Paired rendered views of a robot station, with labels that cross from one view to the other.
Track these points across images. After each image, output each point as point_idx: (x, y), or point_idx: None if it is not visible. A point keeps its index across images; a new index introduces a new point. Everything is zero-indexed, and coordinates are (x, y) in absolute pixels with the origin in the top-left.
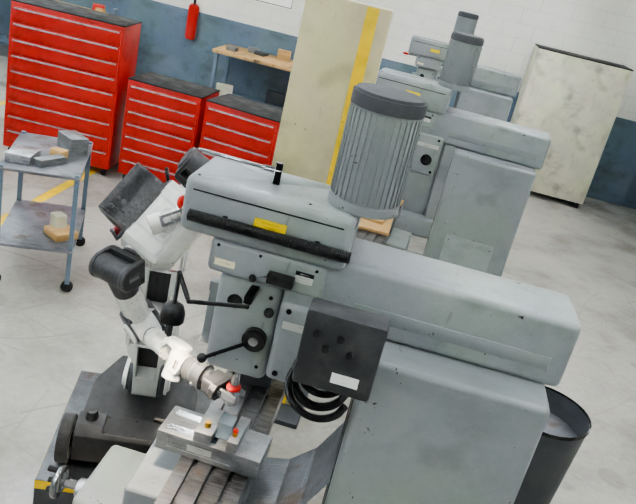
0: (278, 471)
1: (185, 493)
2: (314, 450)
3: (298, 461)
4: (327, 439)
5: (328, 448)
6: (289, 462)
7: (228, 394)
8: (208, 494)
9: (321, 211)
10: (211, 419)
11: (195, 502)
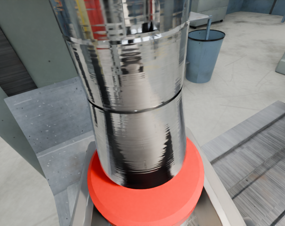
0: None
1: (261, 207)
2: (43, 154)
3: (63, 171)
4: (30, 129)
5: (58, 109)
6: (62, 190)
7: (204, 155)
8: (222, 184)
9: None
10: None
11: (243, 190)
